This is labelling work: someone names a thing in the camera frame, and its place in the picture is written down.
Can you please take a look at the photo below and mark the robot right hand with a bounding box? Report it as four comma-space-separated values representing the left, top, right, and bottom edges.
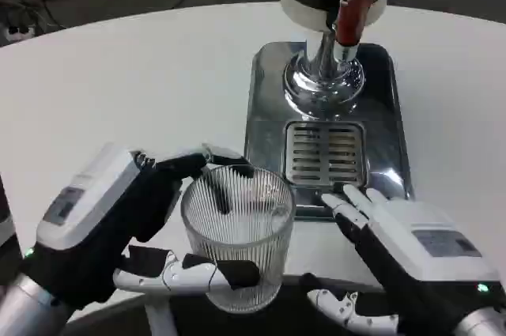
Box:
298, 184, 506, 336

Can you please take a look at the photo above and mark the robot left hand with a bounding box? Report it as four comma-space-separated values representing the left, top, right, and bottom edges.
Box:
21, 142, 261, 311

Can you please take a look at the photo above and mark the clear ribbed glass cup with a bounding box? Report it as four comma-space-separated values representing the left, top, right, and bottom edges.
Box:
179, 165, 296, 314

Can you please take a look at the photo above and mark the white table leg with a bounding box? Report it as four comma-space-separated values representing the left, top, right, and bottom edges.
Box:
143, 293, 172, 336

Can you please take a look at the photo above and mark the steel slotted drain grid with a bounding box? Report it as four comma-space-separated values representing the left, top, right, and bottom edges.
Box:
283, 121, 367, 189

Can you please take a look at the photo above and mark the steel drip tray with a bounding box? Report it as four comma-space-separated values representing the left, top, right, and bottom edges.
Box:
242, 40, 414, 219

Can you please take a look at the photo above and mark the white power strip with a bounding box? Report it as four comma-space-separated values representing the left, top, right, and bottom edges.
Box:
0, 15, 45, 43

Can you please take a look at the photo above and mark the red tap handle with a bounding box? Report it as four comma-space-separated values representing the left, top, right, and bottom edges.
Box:
334, 0, 377, 47

